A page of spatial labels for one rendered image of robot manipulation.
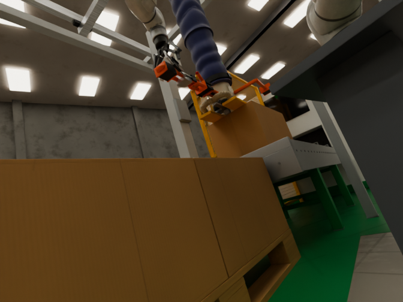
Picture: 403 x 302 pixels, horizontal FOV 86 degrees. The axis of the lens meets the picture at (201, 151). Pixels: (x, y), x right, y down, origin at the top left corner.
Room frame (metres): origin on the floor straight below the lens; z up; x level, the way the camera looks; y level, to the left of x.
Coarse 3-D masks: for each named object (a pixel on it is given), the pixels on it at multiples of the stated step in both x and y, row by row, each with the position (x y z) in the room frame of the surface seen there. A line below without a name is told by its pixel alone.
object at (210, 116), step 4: (208, 112) 1.34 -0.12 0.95; (212, 112) 1.35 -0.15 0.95; (200, 116) 1.37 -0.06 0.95; (204, 116) 1.36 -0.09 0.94; (208, 116) 1.38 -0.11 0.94; (212, 116) 1.41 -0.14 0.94; (216, 116) 1.44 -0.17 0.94; (220, 116) 1.46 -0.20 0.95; (208, 120) 1.46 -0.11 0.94; (212, 120) 1.49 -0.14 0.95; (216, 120) 1.52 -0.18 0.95
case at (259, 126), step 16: (240, 112) 1.40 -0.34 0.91; (256, 112) 1.35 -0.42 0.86; (272, 112) 1.62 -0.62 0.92; (208, 128) 1.58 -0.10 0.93; (224, 128) 1.50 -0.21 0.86; (240, 128) 1.43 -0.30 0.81; (256, 128) 1.37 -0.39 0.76; (272, 128) 1.50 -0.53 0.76; (224, 144) 1.53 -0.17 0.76; (240, 144) 1.45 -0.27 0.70; (256, 144) 1.39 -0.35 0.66
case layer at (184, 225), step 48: (0, 192) 0.34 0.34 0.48; (48, 192) 0.39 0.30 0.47; (96, 192) 0.46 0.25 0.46; (144, 192) 0.56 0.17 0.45; (192, 192) 0.70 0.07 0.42; (240, 192) 0.94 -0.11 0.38; (0, 240) 0.34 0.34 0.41; (48, 240) 0.39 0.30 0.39; (96, 240) 0.45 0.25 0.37; (144, 240) 0.54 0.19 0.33; (192, 240) 0.66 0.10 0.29; (240, 240) 0.85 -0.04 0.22; (0, 288) 0.33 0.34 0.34; (48, 288) 0.38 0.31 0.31; (96, 288) 0.44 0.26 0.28; (144, 288) 0.52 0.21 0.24; (192, 288) 0.62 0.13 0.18
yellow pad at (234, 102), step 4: (236, 96) 1.26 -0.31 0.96; (228, 100) 1.26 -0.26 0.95; (232, 100) 1.25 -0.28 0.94; (236, 100) 1.27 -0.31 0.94; (240, 100) 1.30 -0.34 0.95; (224, 104) 1.28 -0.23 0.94; (228, 104) 1.29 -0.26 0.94; (232, 104) 1.31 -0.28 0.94; (236, 104) 1.34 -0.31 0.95; (240, 104) 1.36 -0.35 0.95; (232, 108) 1.39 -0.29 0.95; (236, 108) 1.42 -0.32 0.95
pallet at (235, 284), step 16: (288, 240) 1.17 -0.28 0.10; (256, 256) 0.90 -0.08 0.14; (272, 256) 1.16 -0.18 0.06; (288, 256) 1.12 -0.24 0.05; (240, 272) 0.80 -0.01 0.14; (272, 272) 1.07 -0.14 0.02; (288, 272) 1.07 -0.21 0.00; (224, 288) 0.72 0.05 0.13; (240, 288) 0.78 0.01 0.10; (256, 288) 0.96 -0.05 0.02; (272, 288) 0.93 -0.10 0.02
